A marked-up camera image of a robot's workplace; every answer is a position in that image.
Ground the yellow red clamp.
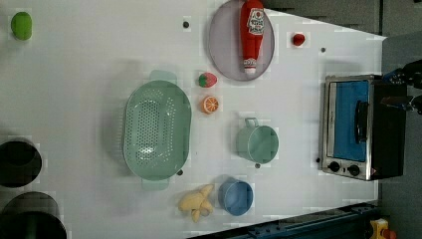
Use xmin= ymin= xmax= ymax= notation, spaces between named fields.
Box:
xmin=370 ymin=218 xmax=397 ymax=239

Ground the toy strawberry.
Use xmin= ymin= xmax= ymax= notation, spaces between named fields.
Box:
xmin=198 ymin=73 xmax=218 ymax=88

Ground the red ketchup bottle toy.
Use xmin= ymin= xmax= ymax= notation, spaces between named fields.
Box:
xmin=239 ymin=0 xmax=265 ymax=75

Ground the black cylinder lower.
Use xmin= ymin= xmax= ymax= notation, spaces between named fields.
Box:
xmin=1 ymin=191 xmax=68 ymax=239

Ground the green plastic colander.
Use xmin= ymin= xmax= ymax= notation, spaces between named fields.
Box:
xmin=122 ymin=70 xmax=192 ymax=191

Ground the green metal cup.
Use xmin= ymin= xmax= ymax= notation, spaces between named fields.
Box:
xmin=236 ymin=118 xmax=279 ymax=164

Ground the blue plastic bowl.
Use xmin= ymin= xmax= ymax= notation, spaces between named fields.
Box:
xmin=218 ymin=177 xmax=254 ymax=216

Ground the small red toy fruit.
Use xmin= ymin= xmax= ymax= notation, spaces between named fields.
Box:
xmin=293 ymin=34 xmax=306 ymax=47

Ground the black cylinder upper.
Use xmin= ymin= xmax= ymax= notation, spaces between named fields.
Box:
xmin=0 ymin=140 xmax=42 ymax=188

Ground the grey round plate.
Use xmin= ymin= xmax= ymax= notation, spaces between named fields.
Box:
xmin=208 ymin=0 xmax=275 ymax=81

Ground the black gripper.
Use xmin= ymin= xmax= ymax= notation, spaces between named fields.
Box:
xmin=381 ymin=60 xmax=422 ymax=115

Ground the black toaster oven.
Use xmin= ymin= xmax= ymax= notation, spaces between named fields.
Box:
xmin=321 ymin=75 xmax=407 ymax=181

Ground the black cylinder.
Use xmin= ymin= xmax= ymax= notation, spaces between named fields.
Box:
xmin=0 ymin=140 xmax=42 ymax=188
xmin=1 ymin=191 xmax=68 ymax=239

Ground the green toy fruit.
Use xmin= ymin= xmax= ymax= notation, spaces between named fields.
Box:
xmin=11 ymin=12 xmax=33 ymax=41

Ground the orange slice toy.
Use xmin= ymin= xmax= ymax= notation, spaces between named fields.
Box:
xmin=200 ymin=96 xmax=219 ymax=115

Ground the yellow toy banana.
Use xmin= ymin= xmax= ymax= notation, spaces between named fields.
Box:
xmin=178 ymin=184 xmax=214 ymax=223

